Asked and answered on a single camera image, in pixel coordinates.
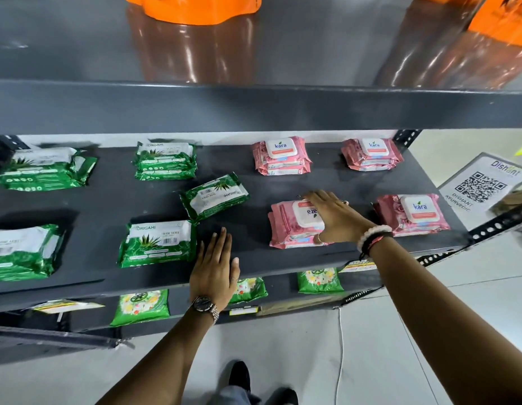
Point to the person's right hand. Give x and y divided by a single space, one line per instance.
343 223

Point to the person's left hand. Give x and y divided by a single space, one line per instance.
212 278

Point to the person's left middle finger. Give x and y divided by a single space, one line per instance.
215 250

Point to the person's right thumb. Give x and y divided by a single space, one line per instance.
321 239

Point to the person's left thumb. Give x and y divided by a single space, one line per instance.
235 272

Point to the pink lidded wet wipes pack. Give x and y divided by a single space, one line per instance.
292 219

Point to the person's right forearm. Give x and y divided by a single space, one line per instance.
446 324

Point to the person's left forearm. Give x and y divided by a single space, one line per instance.
168 358

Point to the green flower print packet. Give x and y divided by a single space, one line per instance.
249 289
320 281
140 307

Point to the yellow shelf label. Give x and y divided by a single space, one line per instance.
67 306
244 310
358 266

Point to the silver wristwatch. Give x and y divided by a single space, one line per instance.
204 306

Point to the group of green wipes packets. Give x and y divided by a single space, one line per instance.
157 244

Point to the brown cardboard strip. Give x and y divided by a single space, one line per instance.
301 304

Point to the group of pink wipes packets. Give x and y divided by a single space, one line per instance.
412 215

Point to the person's black shoe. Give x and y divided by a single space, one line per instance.
240 375
282 397

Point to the dark grey metal shelf rack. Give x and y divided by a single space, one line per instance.
286 107

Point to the white code sign board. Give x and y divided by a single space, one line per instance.
482 185

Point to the orange plastic packet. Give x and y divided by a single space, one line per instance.
193 8
503 21

